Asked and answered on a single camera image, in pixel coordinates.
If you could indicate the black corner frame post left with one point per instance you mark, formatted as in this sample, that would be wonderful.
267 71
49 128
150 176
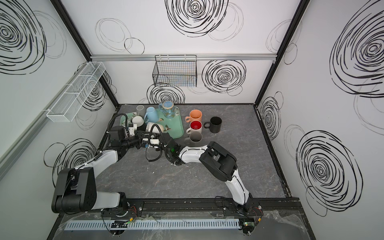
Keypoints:
66 19

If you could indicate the aluminium wall rail back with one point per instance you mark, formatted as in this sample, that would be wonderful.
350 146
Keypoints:
184 57

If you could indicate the beige mug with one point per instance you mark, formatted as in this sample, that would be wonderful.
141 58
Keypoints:
154 128

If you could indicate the aluminium wall rail left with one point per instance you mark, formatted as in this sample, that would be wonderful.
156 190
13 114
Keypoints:
13 153

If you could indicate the mint green floral tray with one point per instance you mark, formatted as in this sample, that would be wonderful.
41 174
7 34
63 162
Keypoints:
173 126

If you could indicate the black corner frame post right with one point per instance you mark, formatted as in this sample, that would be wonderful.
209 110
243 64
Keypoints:
303 4

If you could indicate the aluminium wall rail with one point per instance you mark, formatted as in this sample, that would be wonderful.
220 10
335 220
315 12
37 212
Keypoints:
184 57
13 153

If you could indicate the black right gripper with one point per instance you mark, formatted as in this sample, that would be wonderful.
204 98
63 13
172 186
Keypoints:
154 135

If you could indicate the white slotted cable duct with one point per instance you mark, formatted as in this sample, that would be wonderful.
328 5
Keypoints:
182 224

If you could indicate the light blue mug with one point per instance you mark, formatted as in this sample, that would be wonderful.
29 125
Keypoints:
151 115

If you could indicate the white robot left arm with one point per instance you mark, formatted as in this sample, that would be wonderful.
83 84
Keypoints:
76 190

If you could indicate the black mug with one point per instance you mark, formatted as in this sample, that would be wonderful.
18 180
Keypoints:
214 125

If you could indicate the black corner frame post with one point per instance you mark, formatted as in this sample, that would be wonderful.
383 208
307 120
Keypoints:
66 19
303 4

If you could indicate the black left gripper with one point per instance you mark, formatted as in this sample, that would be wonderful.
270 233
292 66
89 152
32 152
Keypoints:
139 142

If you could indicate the blue butterfly mug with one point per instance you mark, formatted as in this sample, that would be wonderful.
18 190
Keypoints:
168 109

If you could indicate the white mug red inside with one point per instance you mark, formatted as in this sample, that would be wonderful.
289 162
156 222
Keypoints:
195 126

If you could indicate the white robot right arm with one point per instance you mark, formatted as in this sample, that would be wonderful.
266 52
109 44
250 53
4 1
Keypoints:
215 158

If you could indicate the black wire basket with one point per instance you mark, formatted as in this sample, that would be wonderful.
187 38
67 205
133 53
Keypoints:
176 73

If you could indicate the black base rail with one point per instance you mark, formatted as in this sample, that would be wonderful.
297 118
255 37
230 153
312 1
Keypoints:
221 205

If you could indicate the peach mug grey base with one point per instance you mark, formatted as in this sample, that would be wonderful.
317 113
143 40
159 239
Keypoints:
194 115

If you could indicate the white wire wall shelf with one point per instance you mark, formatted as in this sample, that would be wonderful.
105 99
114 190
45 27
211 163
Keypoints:
83 92

